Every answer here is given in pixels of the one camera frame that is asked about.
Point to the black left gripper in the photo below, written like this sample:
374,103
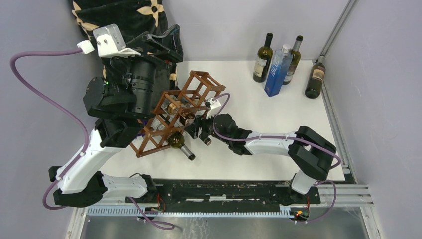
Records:
171,40

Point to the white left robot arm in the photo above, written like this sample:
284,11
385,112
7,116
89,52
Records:
80,182

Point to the green wine bottle black cap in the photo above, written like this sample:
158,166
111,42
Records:
263,60

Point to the brown wooden wine rack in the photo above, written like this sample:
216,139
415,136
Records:
199,87

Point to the grey slotted cable duct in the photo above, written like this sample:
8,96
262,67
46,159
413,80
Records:
133,211

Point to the tall clear glass bottle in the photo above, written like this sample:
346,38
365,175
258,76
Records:
157,125

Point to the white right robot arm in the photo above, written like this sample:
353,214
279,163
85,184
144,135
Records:
311,152

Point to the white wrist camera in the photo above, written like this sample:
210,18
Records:
213,106
110,43

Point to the grey aluminium wall rail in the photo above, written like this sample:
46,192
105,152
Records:
338,26

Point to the blue square vodka bottle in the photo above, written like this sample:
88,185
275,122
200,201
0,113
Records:
278,70

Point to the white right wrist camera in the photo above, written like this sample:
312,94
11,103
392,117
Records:
213,106

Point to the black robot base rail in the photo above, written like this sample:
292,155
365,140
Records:
225,196

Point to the clear liquor bottle black cap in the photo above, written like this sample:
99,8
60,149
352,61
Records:
185,118

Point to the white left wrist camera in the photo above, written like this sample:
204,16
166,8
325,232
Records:
110,43

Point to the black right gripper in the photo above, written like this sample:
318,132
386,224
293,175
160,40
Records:
203,122

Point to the black floral plush blanket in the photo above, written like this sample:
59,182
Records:
133,17

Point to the green wine bottle grey cap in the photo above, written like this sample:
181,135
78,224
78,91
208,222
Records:
296,56

